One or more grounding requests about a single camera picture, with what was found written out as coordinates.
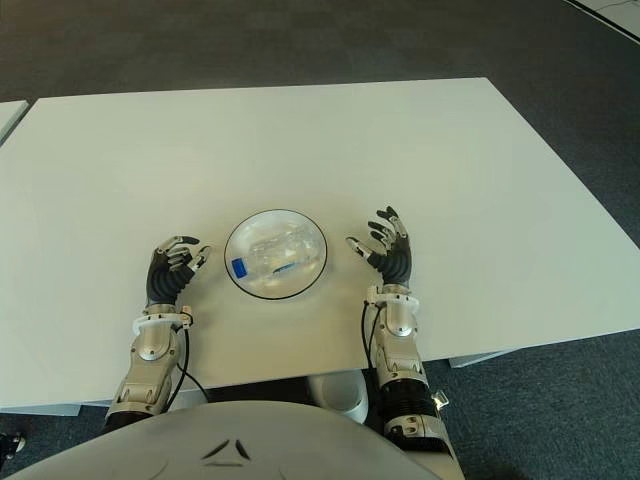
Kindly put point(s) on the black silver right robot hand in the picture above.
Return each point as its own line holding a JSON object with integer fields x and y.
{"x": 397, "y": 262}

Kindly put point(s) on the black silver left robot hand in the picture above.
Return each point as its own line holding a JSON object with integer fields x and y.
{"x": 165, "y": 282}

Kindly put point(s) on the clear bottle with blue cap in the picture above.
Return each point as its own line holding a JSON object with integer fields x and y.
{"x": 275, "y": 257}

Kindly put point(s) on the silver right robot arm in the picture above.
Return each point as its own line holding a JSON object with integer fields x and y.
{"x": 400, "y": 350}

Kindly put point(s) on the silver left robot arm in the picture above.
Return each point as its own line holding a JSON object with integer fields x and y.
{"x": 150, "y": 360}

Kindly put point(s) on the white plate with black rim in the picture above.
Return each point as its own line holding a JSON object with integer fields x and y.
{"x": 275, "y": 220}

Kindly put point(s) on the grey robot torso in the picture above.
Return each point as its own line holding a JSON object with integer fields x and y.
{"x": 225, "y": 445}

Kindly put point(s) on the black wheeled stand base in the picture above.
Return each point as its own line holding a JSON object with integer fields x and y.
{"x": 10, "y": 442}

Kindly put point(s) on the neighbouring white table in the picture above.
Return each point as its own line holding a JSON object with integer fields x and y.
{"x": 10, "y": 120}

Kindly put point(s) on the white round pedestal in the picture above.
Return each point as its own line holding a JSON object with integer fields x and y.
{"x": 342, "y": 395}

